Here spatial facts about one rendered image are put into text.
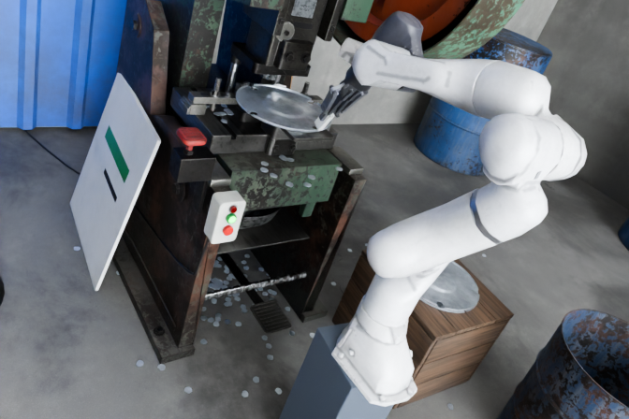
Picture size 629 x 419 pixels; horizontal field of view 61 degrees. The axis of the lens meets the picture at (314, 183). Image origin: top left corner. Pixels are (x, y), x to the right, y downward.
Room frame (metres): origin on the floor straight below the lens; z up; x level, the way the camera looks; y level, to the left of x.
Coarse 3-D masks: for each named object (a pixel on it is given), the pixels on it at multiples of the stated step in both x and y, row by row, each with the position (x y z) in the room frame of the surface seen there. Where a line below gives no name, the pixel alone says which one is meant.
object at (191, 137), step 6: (180, 132) 1.13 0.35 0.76; (186, 132) 1.14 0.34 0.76; (192, 132) 1.15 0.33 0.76; (198, 132) 1.16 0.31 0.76; (180, 138) 1.12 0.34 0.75; (186, 138) 1.11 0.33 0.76; (192, 138) 1.12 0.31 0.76; (198, 138) 1.13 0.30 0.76; (204, 138) 1.14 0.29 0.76; (186, 144) 1.11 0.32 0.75; (192, 144) 1.11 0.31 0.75; (198, 144) 1.12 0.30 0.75; (204, 144) 1.14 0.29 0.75
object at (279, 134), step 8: (264, 128) 1.41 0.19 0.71; (272, 128) 1.39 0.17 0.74; (280, 128) 1.33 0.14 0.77; (272, 136) 1.38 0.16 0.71; (280, 136) 1.39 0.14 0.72; (288, 136) 1.30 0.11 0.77; (296, 136) 1.29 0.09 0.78; (304, 136) 1.31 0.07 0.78; (312, 136) 1.33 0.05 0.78; (320, 136) 1.35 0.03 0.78; (328, 136) 1.36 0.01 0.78; (272, 144) 1.38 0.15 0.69; (280, 144) 1.40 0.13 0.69; (288, 144) 1.42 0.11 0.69; (296, 144) 1.44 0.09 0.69; (272, 152) 1.39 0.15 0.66; (280, 152) 1.41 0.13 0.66; (288, 152) 1.43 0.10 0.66
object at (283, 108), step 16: (240, 96) 1.41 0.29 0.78; (256, 96) 1.46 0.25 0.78; (272, 96) 1.48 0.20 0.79; (288, 96) 1.54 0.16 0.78; (304, 96) 1.59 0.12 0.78; (256, 112) 1.35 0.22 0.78; (272, 112) 1.38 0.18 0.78; (288, 112) 1.41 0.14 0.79; (304, 112) 1.46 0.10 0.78; (320, 112) 1.51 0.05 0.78; (288, 128) 1.31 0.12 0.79; (304, 128) 1.35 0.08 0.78
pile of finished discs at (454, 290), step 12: (456, 264) 1.62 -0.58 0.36; (444, 276) 1.51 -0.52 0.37; (456, 276) 1.55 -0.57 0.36; (468, 276) 1.57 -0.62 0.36; (432, 288) 1.43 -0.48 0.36; (444, 288) 1.44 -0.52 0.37; (456, 288) 1.48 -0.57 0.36; (468, 288) 1.50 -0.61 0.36; (432, 300) 1.37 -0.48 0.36; (444, 300) 1.39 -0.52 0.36; (456, 300) 1.41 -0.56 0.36; (468, 300) 1.43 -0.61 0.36; (456, 312) 1.36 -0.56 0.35
